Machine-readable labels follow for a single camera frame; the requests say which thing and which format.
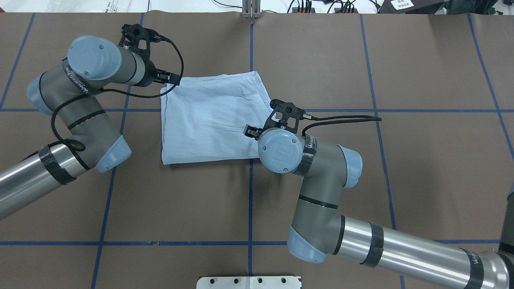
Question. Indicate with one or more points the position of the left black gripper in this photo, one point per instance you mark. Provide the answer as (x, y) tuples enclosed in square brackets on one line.
[(151, 73)]

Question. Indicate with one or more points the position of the black relay box with wires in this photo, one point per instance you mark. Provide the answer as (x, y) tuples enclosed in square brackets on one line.
[(301, 6)]

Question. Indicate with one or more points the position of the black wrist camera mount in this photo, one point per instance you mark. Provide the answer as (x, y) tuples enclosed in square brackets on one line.
[(286, 116), (138, 38)]

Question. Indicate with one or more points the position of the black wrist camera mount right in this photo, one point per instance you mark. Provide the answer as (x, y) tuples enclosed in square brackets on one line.
[(286, 116)]

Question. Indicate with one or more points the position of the aluminium frame post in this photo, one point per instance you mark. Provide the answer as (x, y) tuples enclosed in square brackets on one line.
[(251, 9)]

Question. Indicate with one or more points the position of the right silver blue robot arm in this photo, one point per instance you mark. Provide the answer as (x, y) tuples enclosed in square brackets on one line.
[(417, 205)]

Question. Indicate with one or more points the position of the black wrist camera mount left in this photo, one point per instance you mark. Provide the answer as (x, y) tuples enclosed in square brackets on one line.
[(138, 38)]

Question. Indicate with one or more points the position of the light blue button shirt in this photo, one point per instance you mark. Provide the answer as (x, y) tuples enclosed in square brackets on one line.
[(203, 118)]

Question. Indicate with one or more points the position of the black laptop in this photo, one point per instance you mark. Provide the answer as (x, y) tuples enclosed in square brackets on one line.
[(446, 7)]

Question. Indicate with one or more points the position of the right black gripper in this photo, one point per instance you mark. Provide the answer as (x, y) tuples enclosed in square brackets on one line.
[(252, 131)]

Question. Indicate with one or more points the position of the white camera mast with base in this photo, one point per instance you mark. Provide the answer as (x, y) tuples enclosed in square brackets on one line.
[(250, 282)]

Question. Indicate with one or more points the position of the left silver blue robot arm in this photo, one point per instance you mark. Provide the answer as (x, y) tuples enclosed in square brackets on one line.
[(86, 137)]

